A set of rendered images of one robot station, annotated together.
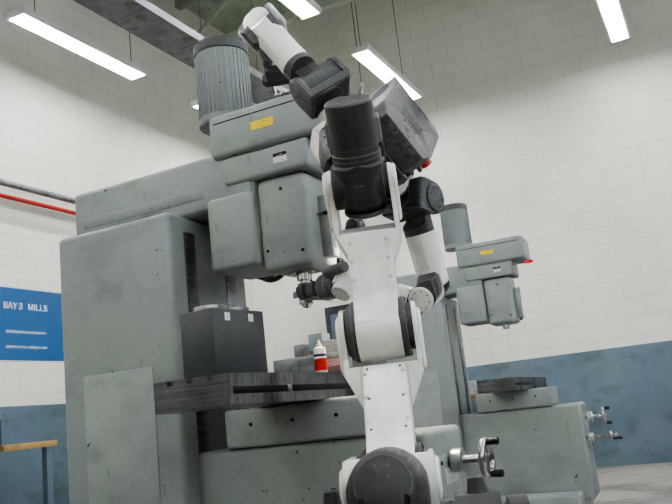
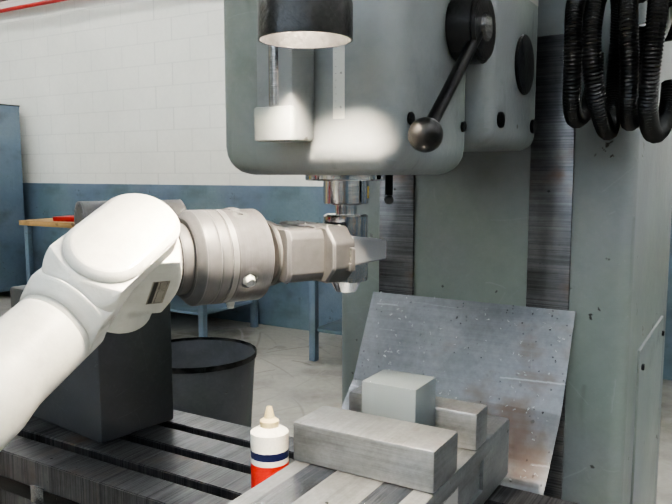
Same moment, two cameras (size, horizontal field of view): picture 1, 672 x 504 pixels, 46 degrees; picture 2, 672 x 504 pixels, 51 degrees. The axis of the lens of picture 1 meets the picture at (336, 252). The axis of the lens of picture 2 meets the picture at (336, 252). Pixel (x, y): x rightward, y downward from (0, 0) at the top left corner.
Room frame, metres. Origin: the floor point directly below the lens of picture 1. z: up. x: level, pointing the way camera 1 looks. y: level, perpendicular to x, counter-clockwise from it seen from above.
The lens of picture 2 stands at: (2.67, -0.62, 1.31)
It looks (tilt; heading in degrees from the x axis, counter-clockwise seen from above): 6 degrees down; 96
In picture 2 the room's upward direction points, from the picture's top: straight up
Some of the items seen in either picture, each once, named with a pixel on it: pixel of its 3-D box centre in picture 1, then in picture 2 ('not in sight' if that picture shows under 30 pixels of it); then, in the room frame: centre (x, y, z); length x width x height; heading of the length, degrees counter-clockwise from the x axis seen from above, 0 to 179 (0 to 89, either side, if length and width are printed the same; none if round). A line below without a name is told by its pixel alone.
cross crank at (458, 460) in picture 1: (474, 458); not in sight; (2.39, -0.34, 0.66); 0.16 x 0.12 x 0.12; 65
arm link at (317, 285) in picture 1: (322, 289); (269, 255); (2.53, 0.06, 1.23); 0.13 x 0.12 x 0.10; 130
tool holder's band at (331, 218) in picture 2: not in sight; (345, 218); (2.60, 0.12, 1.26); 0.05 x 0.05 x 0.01
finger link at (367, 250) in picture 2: not in sight; (362, 250); (2.62, 0.09, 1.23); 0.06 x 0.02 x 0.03; 40
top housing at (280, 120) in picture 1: (285, 132); not in sight; (2.61, 0.13, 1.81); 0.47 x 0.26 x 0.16; 65
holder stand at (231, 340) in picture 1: (224, 343); (90, 348); (2.21, 0.34, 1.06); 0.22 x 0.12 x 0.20; 148
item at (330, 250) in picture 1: (327, 226); (284, 22); (2.56, 0.02, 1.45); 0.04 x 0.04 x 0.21; 65
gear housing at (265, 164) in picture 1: (282, 169); not in sight; (2.62, 0.15, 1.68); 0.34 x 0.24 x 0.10; 65
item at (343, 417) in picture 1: (318, 420); not in sight; (2.60, 0.12, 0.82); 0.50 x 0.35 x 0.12; 65
